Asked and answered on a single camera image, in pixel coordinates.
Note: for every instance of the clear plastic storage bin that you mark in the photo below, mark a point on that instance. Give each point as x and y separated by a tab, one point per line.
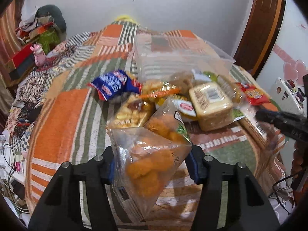
159	56

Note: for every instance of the striped orange curtain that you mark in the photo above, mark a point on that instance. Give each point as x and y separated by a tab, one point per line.
10	19

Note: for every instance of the pile of clothes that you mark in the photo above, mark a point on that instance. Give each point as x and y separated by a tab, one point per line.
46	27

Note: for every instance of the red snack packet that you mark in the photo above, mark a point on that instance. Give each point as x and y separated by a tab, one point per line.
254	95

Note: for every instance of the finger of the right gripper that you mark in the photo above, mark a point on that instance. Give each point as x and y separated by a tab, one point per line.
292	125

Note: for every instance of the clear bag of peanut snacks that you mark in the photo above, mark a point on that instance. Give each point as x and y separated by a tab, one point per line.
134	112

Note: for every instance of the red shoe box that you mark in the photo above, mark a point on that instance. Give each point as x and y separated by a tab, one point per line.
20	62

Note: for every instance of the white sticker covered case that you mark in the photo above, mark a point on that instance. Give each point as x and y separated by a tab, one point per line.
288	96

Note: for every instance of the wrapped square cracker block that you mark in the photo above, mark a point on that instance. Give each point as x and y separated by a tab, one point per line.
212	106

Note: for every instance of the patchwork orange green bedspread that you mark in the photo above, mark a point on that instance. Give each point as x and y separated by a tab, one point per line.
74	123

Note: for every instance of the pink plush toy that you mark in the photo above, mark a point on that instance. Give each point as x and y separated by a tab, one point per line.
39	54

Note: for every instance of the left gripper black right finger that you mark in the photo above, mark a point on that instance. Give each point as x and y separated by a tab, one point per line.
248	208

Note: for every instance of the clear bag of orange snacks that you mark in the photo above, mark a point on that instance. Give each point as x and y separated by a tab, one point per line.
145	160

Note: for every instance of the yellow pillow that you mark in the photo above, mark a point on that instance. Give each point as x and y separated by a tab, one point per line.
126	18

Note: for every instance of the brown wooden door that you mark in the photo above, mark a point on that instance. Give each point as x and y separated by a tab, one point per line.
260	34

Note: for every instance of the blue red biscuit bag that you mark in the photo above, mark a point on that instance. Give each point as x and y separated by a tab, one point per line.
114	83

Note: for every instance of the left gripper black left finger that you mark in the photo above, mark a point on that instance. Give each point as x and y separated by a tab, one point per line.
59	206

